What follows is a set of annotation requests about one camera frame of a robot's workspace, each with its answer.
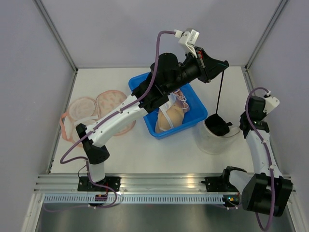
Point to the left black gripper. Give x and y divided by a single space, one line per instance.
209 67

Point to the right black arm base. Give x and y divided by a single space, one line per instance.
217 184

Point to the white mesh laundry bag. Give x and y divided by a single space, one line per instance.
213 144

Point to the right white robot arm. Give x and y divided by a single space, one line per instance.
267 191

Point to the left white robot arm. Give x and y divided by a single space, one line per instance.
166 76

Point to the floral mesh laundry bag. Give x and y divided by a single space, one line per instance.
87 108

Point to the white slotted cable duct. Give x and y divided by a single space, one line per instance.
156 199

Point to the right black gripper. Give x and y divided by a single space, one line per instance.
265 111

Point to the aluminium mounting rail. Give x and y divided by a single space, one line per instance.
129 183

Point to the beige bra in bin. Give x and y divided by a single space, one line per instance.
171 118

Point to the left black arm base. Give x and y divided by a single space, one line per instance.
112 182

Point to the blue plastic bin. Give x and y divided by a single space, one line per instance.
183 110

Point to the black bra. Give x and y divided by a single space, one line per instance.
214 122

